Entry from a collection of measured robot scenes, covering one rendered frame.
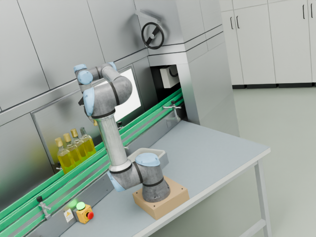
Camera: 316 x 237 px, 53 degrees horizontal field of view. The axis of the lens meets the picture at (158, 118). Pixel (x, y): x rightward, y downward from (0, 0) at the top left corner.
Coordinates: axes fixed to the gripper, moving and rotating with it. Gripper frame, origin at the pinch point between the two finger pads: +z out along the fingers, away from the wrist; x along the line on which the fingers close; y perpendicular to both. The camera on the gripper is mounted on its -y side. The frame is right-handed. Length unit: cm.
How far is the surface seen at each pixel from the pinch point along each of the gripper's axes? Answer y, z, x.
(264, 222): 74, 96, 56
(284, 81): -36, 102, 359
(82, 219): 26, 37, -42
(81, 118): -13.3, 0.0, -1.3
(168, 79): -23, 7, 96
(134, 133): -1.2, 23.5, 28.1
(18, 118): -11.3, -17.4, -39.2
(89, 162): 7.2, 20.1, -17.1
